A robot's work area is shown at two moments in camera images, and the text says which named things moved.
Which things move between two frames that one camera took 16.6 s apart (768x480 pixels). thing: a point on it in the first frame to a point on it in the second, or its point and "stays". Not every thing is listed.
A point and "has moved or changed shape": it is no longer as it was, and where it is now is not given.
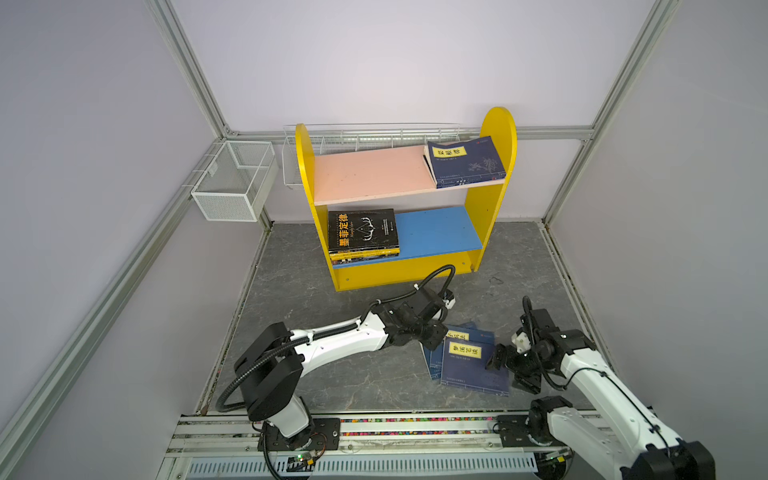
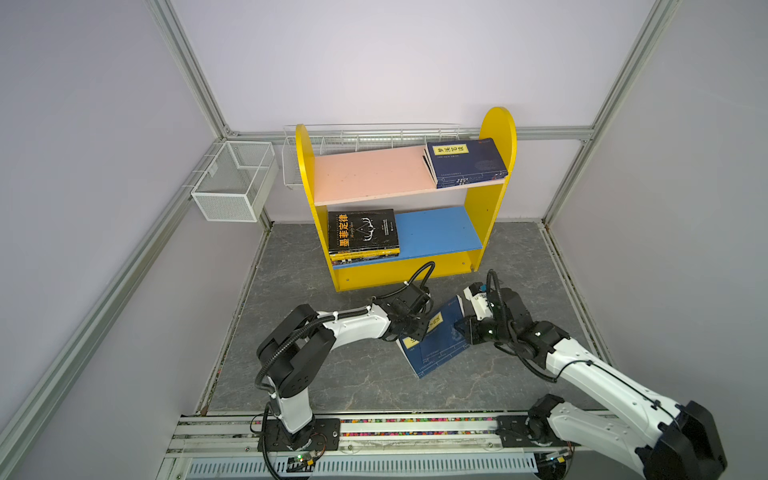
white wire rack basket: [356, 137] stays
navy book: [463, 331] has moved or changed shape
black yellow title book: [351, 230] stays
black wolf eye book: [344, 261] stays
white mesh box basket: [241, 183] stays
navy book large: [464, 362] to [457, 162]
